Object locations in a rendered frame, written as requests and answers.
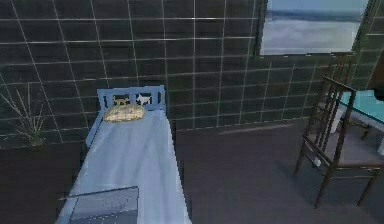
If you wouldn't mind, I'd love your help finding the teal glass table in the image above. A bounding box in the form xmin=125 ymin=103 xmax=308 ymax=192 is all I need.
xmin=329 ymin=89 xmax=384 ymax=158

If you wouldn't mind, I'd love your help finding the grey laptop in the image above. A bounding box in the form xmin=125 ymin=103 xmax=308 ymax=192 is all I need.
xmin=58 ymin=185 xmax=140 ymax=224

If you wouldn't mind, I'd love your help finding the thin green house plant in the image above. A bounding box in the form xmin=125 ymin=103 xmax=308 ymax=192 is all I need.
xmin=0 ymin=81 xmax=48 ymax=148

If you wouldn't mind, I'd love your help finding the blue bed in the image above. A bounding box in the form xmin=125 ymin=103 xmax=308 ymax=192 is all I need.
xmin=55 ymin=84 xmax=193 ymax=224

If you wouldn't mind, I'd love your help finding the window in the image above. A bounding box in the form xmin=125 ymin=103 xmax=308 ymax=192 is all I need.
xmin=254 ymin=0 xmax=375 ymax=58

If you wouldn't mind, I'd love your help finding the dark brown wooden chair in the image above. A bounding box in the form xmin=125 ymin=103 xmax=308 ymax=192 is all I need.
xmin=293 ymin=76 xmax=384 ymax=210
xmin=316 ymin=51 xmax=356 ymax=111

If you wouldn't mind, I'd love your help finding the yellow checked pillow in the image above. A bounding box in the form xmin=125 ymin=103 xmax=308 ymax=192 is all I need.
xmin=102 ymin=103 xmax=146 ymax=123

